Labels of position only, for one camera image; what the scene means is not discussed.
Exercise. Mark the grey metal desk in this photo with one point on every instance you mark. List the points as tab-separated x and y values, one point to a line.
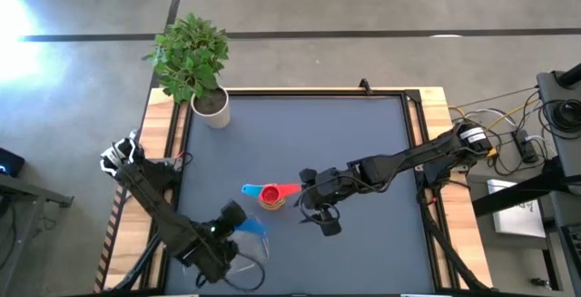
27	188

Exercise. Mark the black stand beam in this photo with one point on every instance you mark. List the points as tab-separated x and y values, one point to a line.
508	197

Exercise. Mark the black monitor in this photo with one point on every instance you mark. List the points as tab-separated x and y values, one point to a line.
11	161

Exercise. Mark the black power strip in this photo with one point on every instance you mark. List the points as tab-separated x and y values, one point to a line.
526	149

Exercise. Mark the black metal rig frame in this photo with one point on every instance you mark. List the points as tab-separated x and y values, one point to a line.
318	92

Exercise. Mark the red measuring cup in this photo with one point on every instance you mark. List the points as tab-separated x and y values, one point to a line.
271	195

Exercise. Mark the blue measuring cup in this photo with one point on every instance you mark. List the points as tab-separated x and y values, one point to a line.
254	226

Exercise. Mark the green plant in white pot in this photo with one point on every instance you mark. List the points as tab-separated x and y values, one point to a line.
190	56

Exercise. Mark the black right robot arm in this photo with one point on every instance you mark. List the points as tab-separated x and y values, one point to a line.
408	158

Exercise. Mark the black clamp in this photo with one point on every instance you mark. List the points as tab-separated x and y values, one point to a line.
364	86

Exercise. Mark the white board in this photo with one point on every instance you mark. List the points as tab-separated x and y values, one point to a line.
517	220

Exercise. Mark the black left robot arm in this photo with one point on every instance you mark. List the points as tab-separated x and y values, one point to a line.
154	206

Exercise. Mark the yellow measuring cup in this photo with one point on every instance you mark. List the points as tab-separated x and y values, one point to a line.
268	205

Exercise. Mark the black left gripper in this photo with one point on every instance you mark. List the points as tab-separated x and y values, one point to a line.
209	251

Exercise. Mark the teal measuring cup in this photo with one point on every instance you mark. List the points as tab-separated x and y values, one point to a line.
249	190

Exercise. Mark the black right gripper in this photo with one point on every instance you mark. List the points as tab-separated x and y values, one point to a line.
329	183

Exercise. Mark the black yellow hazard tape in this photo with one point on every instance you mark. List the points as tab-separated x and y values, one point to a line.
113	242

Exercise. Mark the grey equipment stand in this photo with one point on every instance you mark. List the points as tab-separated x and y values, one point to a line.
549	88

